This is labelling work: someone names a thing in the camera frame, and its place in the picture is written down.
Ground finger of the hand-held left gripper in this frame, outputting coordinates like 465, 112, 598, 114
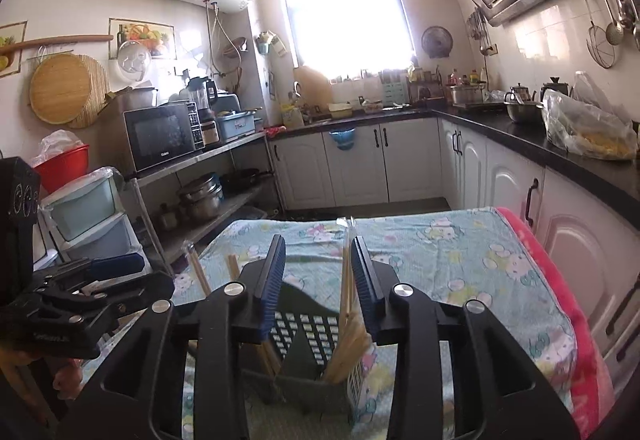
82, 252, 146, 279
100, 271, 175, 315

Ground pastel plastic drawer tower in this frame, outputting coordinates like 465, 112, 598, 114
40, 167, 146, 265

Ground red plastic basin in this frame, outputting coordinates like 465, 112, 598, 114
32, 145, 91, 195

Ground black kitchen countertop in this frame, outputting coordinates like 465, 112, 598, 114
267, 107, 640, 201

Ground steel pot on stove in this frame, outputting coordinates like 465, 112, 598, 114
450, 84, 486, 105

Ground metal shelf rack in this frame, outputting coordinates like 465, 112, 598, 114
127, 130, 276, 265

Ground pile of chopsticks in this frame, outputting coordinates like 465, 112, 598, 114
185, 217, 373, 383

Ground stainless steel stock pot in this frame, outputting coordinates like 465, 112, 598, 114
177, 172, 224, 222

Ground small fruit wall picture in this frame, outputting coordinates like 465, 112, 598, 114
0, 21, 28, 78

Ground dark wall fan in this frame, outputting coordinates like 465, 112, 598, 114
421, 26, 454, 59

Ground person's left hand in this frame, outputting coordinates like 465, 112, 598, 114
50, 359, 83, 401

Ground black frying pan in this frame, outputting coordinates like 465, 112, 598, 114
220, 168, 273, 195

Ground large clear plastic bag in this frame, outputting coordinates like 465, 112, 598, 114
542, 71, 638, 161

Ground row of condiment bottles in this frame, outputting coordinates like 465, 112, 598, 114
447, 67, 488, 88

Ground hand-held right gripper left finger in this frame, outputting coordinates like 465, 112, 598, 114
60, 235, 287, 440

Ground wire mesh strainer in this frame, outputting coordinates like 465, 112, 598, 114
582, 0, 616, 69

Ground black blender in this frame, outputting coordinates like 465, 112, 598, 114
186, 76, 221, 145

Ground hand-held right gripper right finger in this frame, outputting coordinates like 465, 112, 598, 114
350, 237, 581, 440

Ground bright kitchen window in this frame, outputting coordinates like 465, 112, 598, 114
275, 0, 418, 80

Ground black microwave oven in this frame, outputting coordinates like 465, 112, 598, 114
123, 102, 206, 173

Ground blue bag on cabinet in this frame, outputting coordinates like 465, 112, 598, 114
329, 130, 357, 152

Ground round woven bamboo tray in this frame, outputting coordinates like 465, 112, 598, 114
29, 52, 111, 129

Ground hanging utensils beside hood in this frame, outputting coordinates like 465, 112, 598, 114
465, 7, 493, 55

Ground white wall fan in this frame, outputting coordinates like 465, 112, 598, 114
117, 40, 152, 83

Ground green plastic utensil basket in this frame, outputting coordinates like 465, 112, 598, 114
240, 260, 373, 421

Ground white base cabinets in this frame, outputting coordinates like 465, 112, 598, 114
270, 117, 640, 366

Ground dish rack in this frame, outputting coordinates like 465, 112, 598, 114
407, 67, 446, 100

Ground wooden rolling pin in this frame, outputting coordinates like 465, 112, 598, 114
0, 34, 115, 55

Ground blue grey plastic box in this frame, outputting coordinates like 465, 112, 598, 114
216, 107, 263, 143

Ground yellow plastic jug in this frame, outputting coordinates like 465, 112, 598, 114
281, 102, 305, 129

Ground cartoon printed green tablecloth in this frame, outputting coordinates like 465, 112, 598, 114
170, 207, 578, 440

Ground pink blanket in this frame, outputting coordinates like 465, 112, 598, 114
495, 207, 616, 431

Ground wooden cutting board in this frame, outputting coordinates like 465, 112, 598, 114
294, 66, 333, 106

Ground wall mounted green caddy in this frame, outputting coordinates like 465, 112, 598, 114
256, 30, 288, 56

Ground mint green knife holder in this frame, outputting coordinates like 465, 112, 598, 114
382, 70, 408, 104

